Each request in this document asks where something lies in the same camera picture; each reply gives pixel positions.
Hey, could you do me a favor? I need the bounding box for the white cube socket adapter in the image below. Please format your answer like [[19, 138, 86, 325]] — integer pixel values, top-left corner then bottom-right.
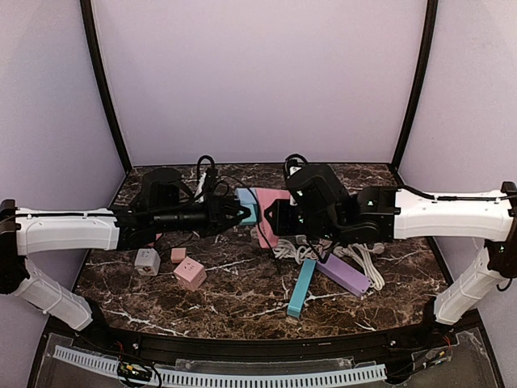
[[134, 248, 161, 276]]

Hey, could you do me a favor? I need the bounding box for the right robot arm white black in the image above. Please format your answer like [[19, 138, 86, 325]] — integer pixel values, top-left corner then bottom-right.
[[263, 181, 516, 326]]

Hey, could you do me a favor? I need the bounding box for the white slotted cable duct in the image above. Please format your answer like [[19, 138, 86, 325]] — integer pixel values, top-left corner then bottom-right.
[[53, 345, 387, 387]]

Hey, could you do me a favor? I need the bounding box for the teal power strip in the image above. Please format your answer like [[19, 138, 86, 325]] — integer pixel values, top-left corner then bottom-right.
[[287, 259, 317, 318]]

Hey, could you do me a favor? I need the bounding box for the white charger with cable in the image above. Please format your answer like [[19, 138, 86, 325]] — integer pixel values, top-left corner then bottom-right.
[[293, 235, 317, 262]]

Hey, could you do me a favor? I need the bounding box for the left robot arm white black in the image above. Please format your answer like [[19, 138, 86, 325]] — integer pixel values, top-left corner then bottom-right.
[[1, 167, 251, 332]]

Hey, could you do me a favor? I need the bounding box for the left black frame post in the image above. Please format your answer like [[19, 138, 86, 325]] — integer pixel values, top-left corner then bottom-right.
[[79, 0, 132, 175]]

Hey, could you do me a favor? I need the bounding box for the small circuit board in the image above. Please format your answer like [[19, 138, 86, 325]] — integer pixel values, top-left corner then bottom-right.
[[116, 362, 153, 382]]

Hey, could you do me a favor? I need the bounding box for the small salmon pink adapter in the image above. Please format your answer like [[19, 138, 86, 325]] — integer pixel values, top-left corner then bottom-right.
[[170, 247, 187, 264]]

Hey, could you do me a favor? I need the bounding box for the white coiled cable bundle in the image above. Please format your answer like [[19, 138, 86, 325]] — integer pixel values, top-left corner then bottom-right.
[[252, 228, 324, 264]]

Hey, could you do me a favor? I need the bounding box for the black cable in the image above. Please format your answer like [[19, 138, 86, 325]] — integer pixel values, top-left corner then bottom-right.
[[213, 175, 292, 276]]

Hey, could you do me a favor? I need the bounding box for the black frame post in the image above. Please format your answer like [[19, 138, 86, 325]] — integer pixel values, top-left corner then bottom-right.
[[79, 0, 132, 175], [389, 0, 439, 175]]

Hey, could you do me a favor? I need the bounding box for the small teal adapter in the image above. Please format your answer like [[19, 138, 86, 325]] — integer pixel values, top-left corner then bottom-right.
[[240, 202, 258, 226]]

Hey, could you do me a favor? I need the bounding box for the right black frame post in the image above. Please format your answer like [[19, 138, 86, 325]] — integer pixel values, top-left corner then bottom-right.
[[389, 0, 439, 175]]

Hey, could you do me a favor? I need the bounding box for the purple power strip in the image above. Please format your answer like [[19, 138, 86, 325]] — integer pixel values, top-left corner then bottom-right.
[[316, 254, 371, 297]]

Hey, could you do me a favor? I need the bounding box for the pink power strip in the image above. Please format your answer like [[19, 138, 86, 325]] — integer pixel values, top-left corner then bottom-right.
[[255, 188, 290, 249]]

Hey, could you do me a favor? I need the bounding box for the pink cube socket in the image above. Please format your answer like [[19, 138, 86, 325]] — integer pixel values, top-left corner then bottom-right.
[[174, 257, 207, 291]]

